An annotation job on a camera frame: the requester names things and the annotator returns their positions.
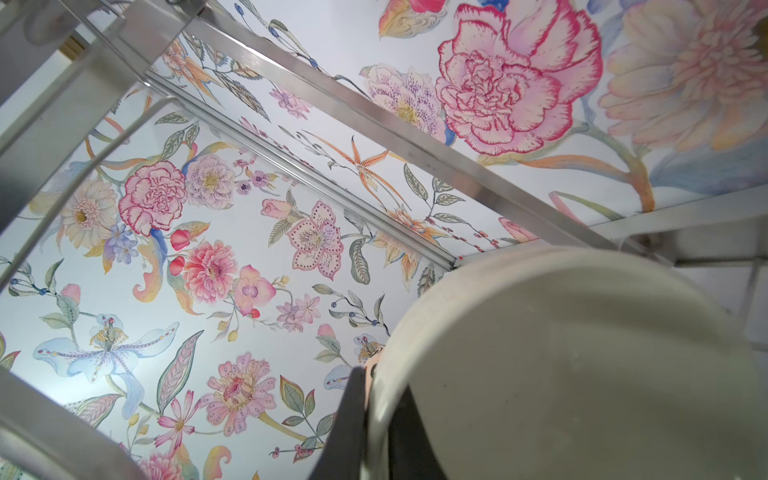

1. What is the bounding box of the aluminium left corner post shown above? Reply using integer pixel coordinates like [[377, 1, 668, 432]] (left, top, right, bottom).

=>
[[147, 71, 456, 271]]

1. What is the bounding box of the stainless steel dish rack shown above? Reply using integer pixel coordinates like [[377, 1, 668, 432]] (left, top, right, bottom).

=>
[[1, 1, 767, 479]]

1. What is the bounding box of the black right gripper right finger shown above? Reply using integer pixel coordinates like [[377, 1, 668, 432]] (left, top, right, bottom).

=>
[[388, 387, 447, 480]]

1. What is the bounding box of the cream bowl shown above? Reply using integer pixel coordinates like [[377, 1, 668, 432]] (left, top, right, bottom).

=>
[[363, 248, 767, 479]]

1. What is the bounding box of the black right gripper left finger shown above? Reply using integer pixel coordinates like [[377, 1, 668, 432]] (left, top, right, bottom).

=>
[[309, 367, 366, 480]]

